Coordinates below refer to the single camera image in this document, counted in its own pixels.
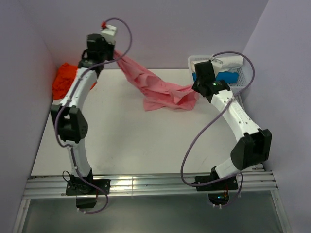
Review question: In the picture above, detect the pink t shirt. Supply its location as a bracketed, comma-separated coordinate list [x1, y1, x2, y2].
[114, 50, 199, 111]

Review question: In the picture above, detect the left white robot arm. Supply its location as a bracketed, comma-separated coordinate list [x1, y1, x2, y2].
[50, 33, 116, 194]

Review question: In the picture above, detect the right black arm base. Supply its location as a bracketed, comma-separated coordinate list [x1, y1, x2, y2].
[191, 173, 238, 203]

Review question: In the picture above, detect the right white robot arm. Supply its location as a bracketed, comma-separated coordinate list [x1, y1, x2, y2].
[192, 61, 272, 189]

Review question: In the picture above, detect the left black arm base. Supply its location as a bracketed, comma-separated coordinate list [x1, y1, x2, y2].
[62, 170, 111, 210]

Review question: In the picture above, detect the rolled blue t shirt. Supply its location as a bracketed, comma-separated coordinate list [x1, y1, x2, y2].
[207, 71, 239, 84]

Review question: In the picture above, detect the rolled white t shirt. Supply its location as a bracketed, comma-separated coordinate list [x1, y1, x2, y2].
[188, 55, 244, 75]

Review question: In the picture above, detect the orange t shirt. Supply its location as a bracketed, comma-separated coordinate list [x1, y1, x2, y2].
[52, 62, 98, 100]

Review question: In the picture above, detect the white plastic basket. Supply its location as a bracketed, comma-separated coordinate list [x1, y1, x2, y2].
[187, 55, 251, 95]

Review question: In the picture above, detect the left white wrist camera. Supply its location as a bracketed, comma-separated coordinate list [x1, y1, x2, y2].
[101, 22, 117, 45]

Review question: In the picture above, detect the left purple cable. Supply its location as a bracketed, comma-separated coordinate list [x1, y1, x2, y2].
[54, 18, 133, 215]

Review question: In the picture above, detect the purple cable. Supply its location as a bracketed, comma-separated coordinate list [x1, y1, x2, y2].
[54, 18, 133, 215]
[181, 51, 256, 209]

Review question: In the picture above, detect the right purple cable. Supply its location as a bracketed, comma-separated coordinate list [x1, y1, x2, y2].
[181, 51, 256, 209]

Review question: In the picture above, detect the aluminium rail frame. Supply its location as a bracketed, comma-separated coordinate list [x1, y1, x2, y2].
[12, 92, 292, 233]

